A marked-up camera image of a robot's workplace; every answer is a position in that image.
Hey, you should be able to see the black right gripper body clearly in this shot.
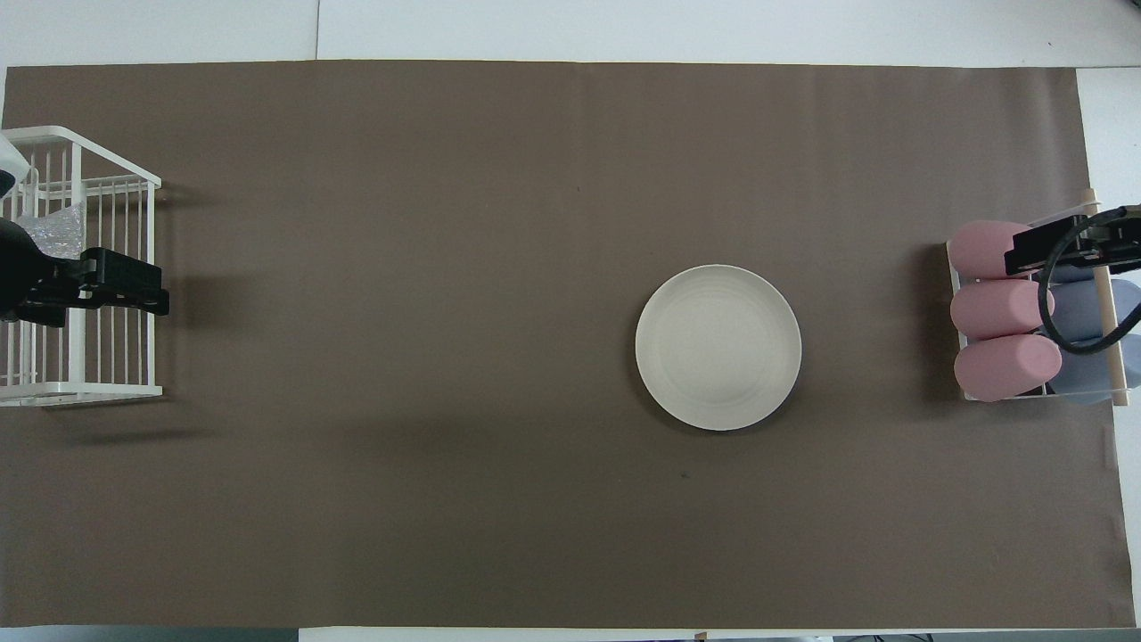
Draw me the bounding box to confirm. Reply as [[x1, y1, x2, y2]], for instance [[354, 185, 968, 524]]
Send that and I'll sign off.
[[1005, 205, 1141, 277]]

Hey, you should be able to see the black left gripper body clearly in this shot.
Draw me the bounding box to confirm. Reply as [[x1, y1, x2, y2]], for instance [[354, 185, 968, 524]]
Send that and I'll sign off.
[[16, 248, 170, 328]]

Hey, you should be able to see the clear plastic wrapper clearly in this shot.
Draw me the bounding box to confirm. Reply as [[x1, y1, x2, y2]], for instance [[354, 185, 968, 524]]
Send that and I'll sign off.
[[20, 201, 87, 261]]

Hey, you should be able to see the cream round plate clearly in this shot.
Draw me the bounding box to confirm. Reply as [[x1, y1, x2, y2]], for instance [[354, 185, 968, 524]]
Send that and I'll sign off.
[[635, 264, 802, 432]]

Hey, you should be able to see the pink plastic cup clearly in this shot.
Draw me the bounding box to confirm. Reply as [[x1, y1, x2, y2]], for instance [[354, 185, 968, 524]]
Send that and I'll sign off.
[[950, 279, 1056, 342], [948, 220, 1026, 280], [954, 334, 1063, 403]]

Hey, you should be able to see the cup rack with wooden bar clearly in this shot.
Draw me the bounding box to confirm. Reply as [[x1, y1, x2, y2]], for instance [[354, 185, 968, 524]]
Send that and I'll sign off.
[[945, 187, 1131, 408]]

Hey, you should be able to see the brown paper table mat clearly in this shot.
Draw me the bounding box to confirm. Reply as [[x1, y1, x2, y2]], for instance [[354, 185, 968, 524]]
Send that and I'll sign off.
[[0, 60, 1135, 630]]

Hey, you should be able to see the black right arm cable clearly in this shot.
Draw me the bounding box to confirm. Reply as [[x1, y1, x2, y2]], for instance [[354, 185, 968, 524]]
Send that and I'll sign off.
[[1037, 214, 1141, 358]]

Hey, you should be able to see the white wire dish rack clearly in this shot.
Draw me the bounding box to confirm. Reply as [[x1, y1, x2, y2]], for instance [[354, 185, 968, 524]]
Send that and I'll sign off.
[[0, 125, 164, 408]]

